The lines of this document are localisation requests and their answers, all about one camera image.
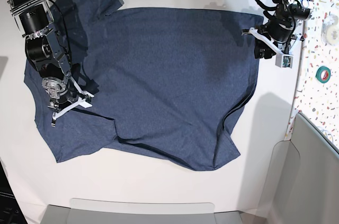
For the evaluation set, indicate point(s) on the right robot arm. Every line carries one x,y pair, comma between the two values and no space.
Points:
48,56

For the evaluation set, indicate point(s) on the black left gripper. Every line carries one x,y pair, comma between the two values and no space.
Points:
277,32

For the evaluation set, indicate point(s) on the clear tape dispenser roll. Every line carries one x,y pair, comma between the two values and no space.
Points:
329,31

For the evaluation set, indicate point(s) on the terrazzo patterned side table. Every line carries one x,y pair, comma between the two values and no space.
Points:
317,101

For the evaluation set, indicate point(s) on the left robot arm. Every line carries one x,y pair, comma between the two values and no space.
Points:
287,11

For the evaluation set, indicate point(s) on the dark blue printed t-shirt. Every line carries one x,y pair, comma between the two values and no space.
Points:
168,83

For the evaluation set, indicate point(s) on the green tape roll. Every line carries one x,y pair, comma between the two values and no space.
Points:
323,74

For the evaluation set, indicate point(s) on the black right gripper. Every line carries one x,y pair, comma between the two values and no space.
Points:
59,91

